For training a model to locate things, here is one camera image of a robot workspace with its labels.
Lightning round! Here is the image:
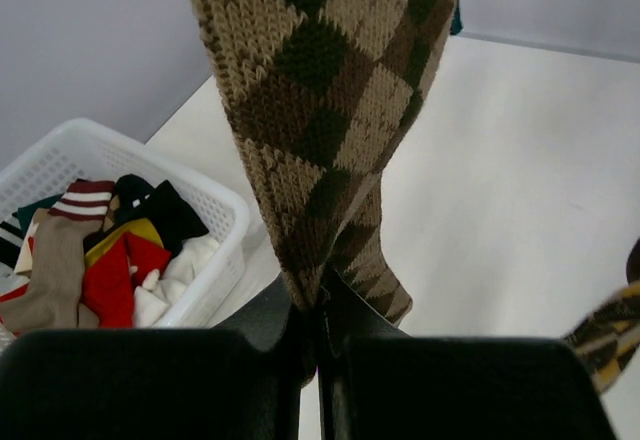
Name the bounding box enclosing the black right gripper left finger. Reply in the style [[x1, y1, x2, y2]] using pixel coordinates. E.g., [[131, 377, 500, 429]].
[[1, 279, 305, 439]]

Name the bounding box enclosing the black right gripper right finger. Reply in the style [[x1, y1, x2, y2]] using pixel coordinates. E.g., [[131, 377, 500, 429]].
[[317, 270, 614, 439]]

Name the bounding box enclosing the beige brown argyle sock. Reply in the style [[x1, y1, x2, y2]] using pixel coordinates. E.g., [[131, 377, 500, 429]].
[[191, 0, 456, 324]]

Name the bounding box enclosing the teal reindeer sock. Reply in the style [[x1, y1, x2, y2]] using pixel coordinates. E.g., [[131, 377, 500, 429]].
[[450, 5, 463, 36]]

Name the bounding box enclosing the white sock in basket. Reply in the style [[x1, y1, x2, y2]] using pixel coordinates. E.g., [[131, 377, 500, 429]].
[[133, 234, 219, 328]]

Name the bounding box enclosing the red sock in basket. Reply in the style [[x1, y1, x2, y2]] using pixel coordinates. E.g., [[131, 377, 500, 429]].
[[81, 232, 171, 328]]

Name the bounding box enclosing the black sock in basket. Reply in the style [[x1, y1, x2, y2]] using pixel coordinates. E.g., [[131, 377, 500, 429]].
[[113, 174, 209, 258]]

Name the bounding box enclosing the tan sock with maroon stripes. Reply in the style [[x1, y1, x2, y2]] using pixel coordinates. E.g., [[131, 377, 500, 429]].
[[1, 180, 114, 334]]

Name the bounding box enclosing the dark yellow argyle sock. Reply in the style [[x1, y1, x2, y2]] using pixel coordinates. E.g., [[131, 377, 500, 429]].
[[562, 239, 640, 396]]

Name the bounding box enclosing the black white striped sock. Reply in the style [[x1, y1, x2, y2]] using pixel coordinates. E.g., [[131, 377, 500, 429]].
[[0, 215, 24, 269]]

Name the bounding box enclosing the white plastic laundry basket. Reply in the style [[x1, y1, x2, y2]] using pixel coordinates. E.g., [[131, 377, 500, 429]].
[[1, 120, 249, 330]]

